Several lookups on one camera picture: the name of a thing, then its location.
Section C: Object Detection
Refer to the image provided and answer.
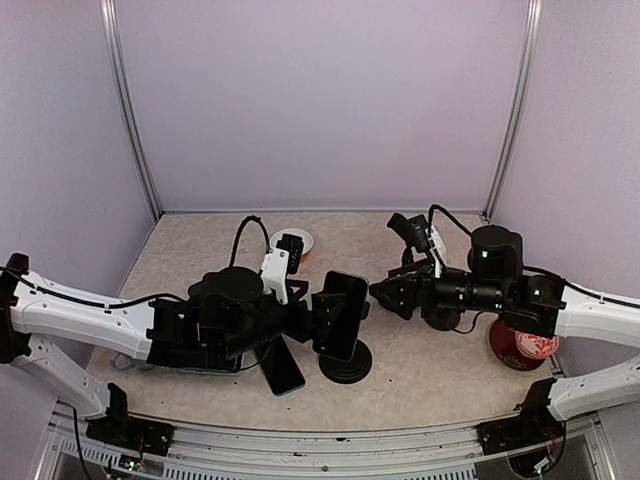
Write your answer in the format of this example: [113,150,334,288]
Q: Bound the black pole phone stand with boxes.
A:
[387,212,414,266]
[318,341,373,385]

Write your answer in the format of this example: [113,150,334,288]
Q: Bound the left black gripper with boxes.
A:
[216,281,348,362]

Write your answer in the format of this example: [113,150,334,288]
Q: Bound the dark red saucer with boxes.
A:
[489,320,544,371]

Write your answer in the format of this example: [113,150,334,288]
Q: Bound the red patterned bowl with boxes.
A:
[515,332,560,360]

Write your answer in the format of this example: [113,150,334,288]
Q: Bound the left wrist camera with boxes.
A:
[260,229,305,305]

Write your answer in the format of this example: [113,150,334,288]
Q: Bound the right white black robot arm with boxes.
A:
[370,225,639,444]

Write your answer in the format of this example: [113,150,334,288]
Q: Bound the light blue mug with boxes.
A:
[110,352,154,372]

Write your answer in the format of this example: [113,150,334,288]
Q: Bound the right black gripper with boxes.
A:
[370,255,509,320]

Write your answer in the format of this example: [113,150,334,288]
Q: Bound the right aluminium frame post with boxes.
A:
[482,0,543,223]

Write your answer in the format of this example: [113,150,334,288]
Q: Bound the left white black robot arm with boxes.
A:
[1,249,367,445]

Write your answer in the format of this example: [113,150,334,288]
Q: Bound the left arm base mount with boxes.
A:
[86,383,175,457]

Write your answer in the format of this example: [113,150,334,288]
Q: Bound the aluminium frame post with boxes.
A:
[100,0,164,223]
[482,0,543,223]

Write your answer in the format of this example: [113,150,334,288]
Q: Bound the left stacked black phone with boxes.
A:
[176,356,243,376]

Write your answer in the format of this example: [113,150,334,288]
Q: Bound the right flat black phone stand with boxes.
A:
[424,309,461,331]

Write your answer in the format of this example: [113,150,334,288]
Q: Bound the middle black phone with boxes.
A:
[254,341,305,397]

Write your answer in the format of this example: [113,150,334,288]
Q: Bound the orange white bowl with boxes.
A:
[270,228,314,262]

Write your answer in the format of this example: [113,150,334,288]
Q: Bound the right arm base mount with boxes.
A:
[477,378,566,455]

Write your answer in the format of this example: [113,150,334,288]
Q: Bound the left aluminium frame post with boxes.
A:
[100,0,164,223]

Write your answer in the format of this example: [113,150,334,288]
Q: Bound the black teal phone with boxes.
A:
[314,271,369,361]

